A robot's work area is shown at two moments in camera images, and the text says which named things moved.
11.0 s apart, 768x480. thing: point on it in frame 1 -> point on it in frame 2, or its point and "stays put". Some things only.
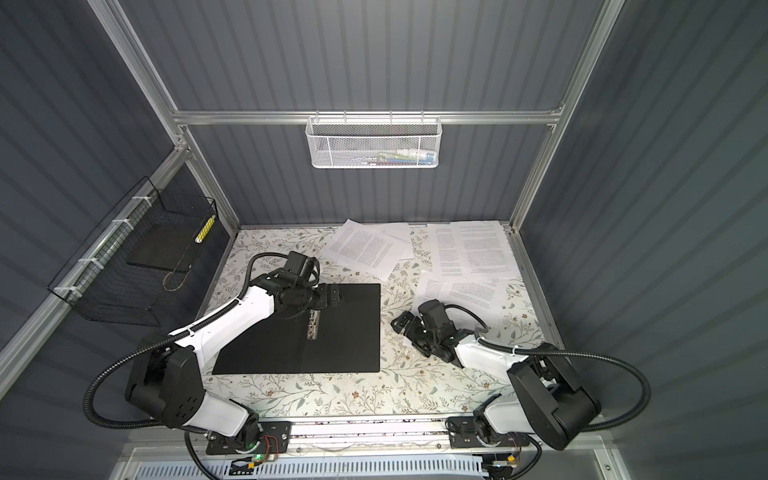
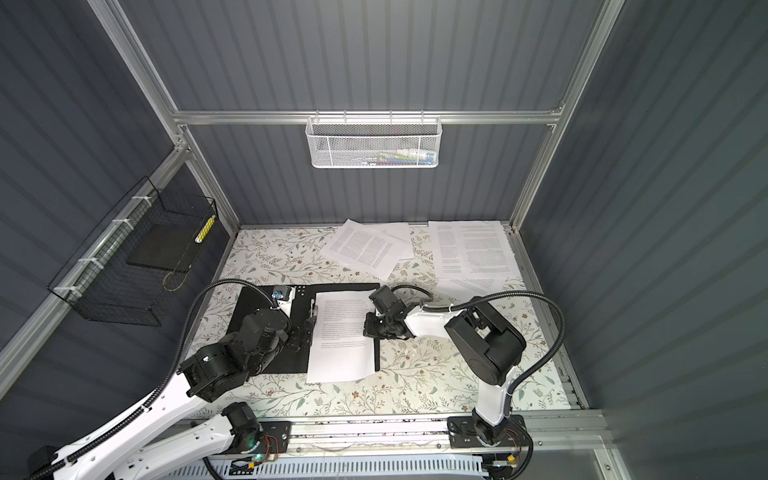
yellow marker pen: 206,227 stays put
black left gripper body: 309,297 -> 294,339
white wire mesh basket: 374,142 stays put
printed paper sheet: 471,249 stays put
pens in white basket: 406,156 stays put
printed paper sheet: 366,249 stays put
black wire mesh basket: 129,266 stays put
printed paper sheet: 480,295 -> 340,350
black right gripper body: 420,337 -> 378,326
